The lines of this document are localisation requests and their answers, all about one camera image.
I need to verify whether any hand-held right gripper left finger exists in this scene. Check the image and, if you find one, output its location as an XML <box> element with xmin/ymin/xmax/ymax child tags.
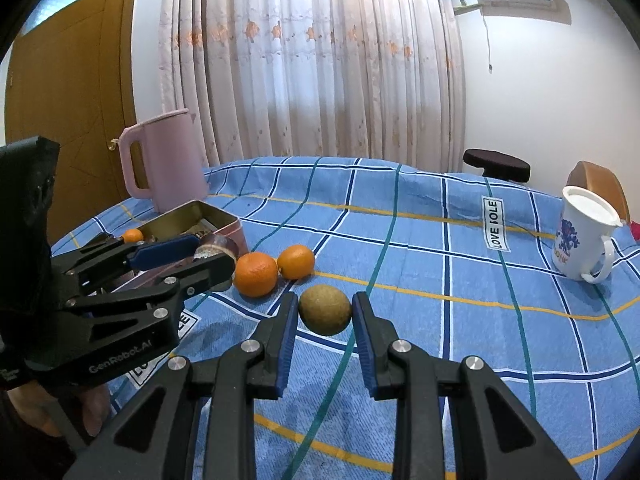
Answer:
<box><xmin>65</xmin><ymin>292</ymin><xmax>301</xmax><ymax>480</ymax></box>

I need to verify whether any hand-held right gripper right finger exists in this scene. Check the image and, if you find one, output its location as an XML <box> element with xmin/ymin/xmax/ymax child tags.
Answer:
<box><xmin>352</xmin><ymin>291</ymin><xmax>583</xmax><ymax>480</ymax></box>

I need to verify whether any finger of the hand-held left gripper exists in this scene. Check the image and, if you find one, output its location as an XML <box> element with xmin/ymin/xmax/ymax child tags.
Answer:
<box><xmin>30</xmin><ymin>254</ymin><xmax>237</xmax><ymax>387</ymax></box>
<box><xmin>62</xmin><ymin>232</ymin><xmax>204</xmax><ymax>287</ymax></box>

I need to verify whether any brown kiwi fruit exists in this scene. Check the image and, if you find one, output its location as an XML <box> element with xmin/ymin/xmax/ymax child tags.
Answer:
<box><xmin>298</xmin><ymin>284</ymin><xmax>353</xmax><ymax>337</ymax></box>

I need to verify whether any pink metal tin box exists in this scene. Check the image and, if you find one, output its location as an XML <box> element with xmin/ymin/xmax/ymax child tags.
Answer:
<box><xmin>107</xmin><ymin>199</ymin><xmax>250</xmax><ymax>292</ymax></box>

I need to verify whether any person's left hand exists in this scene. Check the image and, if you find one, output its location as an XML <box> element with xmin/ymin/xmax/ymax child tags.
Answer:
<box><xmin>7</xmin><ymin>384</ymin><xmax>113</xmax><ymax>439</ymax></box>

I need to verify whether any paper card in tin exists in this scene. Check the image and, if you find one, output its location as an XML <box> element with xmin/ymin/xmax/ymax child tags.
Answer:
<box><xmin>184</xmin><ymin>217</ymin><xmax>222</xmax><ymax>237</ymax></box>

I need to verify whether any pink electric kettle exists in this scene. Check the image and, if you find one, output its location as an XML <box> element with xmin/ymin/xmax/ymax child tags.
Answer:
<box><xmin>119</xmin><ymin>108</ymin><xmax>210</xmax><ymax>215</ymax></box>

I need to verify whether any blue plaid tablecloth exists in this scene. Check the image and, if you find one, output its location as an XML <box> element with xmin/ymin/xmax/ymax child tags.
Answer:
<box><xmin>50</xmin><ymin>156</ymin><xmax>640</xmax><ymax>480</ymax></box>

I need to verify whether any brown wooden door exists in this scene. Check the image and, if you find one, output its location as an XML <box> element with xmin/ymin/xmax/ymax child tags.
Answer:
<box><xmin>4</xmin><ymin>0</ymin><xmax>139</xmax><ymax>243</ymax></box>

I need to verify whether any dark round stool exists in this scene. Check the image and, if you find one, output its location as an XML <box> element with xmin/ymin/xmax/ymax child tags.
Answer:
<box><xmin>462</xmin><ymin>148</ymin><xmax>531</xmax><ymax>185</ymax></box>

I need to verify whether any white lidded mug blue print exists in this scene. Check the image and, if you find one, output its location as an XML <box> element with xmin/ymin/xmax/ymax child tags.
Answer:
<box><xmin>552</xmin><ymin>185</ymin><xmax>625</xmax><ymax>284</ymax></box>

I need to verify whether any pink floral curtain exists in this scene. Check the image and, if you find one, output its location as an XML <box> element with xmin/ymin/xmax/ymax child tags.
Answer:
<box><xmin>158</xmin><ymin>0</ymin><xmax>467</xmax><ymax>174</ymax></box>

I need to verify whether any air conditioner power cord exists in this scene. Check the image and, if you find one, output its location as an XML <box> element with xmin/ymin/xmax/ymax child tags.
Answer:
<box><xmin>481</xmin><ymin>10</ymin><xmax>496</xmax><ymax>72</ymax></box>

